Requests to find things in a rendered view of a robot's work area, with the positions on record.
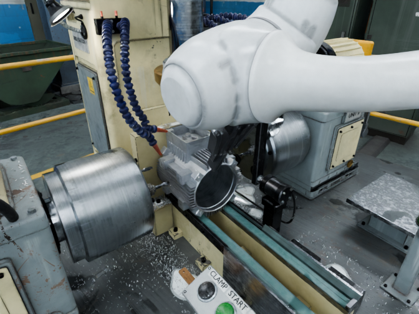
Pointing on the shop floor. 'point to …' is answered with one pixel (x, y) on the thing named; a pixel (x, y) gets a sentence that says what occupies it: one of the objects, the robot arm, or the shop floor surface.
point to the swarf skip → (30, 78)
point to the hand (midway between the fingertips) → (216, 158)
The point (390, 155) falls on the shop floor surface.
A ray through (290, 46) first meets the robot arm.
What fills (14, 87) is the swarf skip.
